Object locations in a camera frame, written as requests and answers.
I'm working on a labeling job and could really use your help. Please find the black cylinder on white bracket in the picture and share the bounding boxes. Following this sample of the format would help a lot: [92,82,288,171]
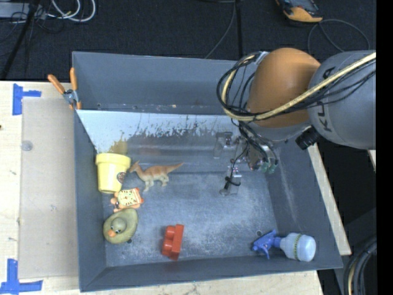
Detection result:
[295,127,321,151]

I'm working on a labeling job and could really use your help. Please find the orange toy dinosaur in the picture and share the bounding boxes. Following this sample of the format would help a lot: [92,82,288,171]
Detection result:
[128,160,185,193]

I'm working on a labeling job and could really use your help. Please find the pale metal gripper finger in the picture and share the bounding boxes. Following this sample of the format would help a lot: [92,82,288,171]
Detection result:
[219,165,243,197]
[213,131,235,160]

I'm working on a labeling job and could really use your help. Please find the green rubber duck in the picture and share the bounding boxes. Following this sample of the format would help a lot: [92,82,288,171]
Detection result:
[103,208,139,245]

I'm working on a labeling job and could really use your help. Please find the yellow plastic cup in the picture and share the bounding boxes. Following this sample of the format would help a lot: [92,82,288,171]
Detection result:
[95,152,132,194]

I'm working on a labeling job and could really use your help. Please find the red toy building brick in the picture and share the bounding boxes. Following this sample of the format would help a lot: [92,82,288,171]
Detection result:
[161,224,185,261]

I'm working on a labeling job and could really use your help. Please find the pale wood flat board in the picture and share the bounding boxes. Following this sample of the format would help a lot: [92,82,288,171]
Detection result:
[17,96,79,280]

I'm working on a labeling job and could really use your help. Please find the white spray bottle blue head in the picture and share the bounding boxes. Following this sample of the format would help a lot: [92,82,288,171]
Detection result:
[252,229,317,262]

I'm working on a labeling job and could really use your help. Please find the grey metal bin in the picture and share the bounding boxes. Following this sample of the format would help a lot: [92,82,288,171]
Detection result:
[71,51,344,293]

